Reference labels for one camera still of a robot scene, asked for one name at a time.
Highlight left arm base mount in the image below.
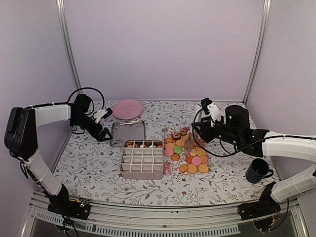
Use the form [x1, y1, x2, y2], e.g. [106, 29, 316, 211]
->
[48, 198, 91, 220]

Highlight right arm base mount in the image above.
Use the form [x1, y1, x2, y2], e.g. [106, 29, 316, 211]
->
[237, 202, 281, 232]

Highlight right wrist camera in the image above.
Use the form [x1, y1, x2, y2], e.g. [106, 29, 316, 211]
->
[201, 98, 222, 123]

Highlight pink divided cookie tin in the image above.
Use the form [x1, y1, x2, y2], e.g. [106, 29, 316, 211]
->
[120, 140, 164, 180]

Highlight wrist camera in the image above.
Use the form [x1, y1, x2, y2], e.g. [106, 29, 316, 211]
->
[92, 108, 113, 123]
[201, 98, 222, 123]

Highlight round cracker cookie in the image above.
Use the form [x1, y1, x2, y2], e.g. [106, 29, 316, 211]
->
[198, 163, 209, 173]
[175, 139, 185, 147]

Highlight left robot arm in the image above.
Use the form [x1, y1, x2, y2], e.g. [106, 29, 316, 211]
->
[4, 94, 113, 214]

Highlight dark blue mug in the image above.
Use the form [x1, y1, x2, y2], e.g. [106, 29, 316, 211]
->
[245, 158, 274, 184]

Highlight floral cookie tray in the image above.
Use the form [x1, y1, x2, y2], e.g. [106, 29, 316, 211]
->
[163, 127, 210, 175]

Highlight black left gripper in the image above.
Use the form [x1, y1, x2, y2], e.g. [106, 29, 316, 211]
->
[71, 114, 113, 141]

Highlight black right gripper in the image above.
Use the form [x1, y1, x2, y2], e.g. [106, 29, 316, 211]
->
[192, 116, 241, 147]

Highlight metal tongs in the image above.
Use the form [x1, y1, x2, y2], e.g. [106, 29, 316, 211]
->
[184, 103, 205, 153]

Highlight left aluminium frame post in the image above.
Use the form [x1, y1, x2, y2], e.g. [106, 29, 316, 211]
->
[56, 0, 81, 89]

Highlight aluminium frame post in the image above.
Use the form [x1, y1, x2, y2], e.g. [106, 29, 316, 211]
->
[56, 0, 81, 89]
[242, 0, 272, 105]

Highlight right aluminium frame post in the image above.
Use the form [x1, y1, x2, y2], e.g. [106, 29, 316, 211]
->
[242, 0, 272, 105]

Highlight green sandwich cookie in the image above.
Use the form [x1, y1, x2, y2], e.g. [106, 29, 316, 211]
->
[173, 146, 183, 154]

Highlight chocolate sprinkle donut cookie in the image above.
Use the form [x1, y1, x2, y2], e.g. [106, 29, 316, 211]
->
[171, 133, 181, 140]

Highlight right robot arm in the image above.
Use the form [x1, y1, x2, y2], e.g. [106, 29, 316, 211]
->
[192, 102, 316, 215]

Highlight pink plate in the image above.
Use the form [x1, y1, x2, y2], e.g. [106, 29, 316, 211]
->
[113, 99, 144, 120]

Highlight front aluminium rail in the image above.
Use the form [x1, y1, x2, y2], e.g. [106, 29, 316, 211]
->
[21, 192, 311, 237]

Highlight silver tin lid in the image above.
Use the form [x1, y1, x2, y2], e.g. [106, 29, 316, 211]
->
[110, 120, 146, 147]

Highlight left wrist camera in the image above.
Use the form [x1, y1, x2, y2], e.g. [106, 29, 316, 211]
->
[92, 108, 113, 123]

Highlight small swirl butter cookie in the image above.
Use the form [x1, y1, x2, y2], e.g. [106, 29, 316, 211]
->
[165, 137, 174, 144]

